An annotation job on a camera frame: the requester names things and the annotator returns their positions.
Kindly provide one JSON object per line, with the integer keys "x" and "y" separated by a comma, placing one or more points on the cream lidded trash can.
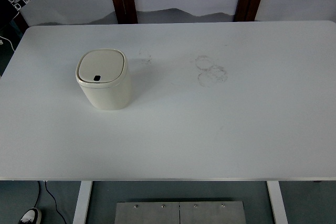
{"x": 104, "y": 77}

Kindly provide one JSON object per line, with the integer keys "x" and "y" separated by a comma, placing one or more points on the black and white sneaker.
{"x": 32, "y": 216}

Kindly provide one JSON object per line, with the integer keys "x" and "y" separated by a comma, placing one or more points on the left white table leg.
{"x": 83, "y": 201}

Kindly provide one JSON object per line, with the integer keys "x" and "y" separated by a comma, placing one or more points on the white table leg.
{"x": 83, "y": 201}
{"x": 277, "y": 203}

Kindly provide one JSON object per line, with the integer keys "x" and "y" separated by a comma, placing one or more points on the right white table leg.
{"x": 277, "y": 203}

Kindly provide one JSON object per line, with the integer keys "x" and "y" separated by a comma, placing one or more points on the grey metal base plate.
{"x": 180, "y": 212}

